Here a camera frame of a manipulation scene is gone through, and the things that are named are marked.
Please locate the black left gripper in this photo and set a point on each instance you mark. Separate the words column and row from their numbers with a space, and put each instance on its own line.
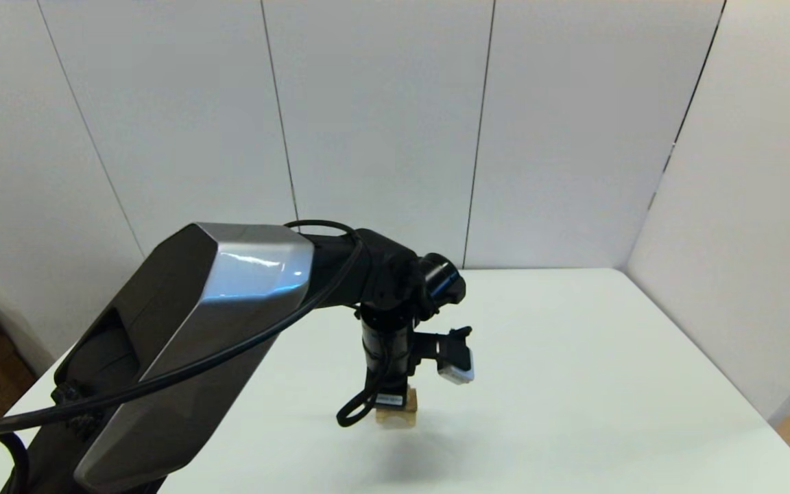
column 388, row 363

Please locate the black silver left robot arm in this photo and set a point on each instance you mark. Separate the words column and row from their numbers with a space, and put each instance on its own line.
column 230, row 309

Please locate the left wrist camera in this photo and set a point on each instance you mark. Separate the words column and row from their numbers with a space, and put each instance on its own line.
column 457, row 367

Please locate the rectangular wooden building block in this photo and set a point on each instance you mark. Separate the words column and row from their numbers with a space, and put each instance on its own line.
column 411, row 398

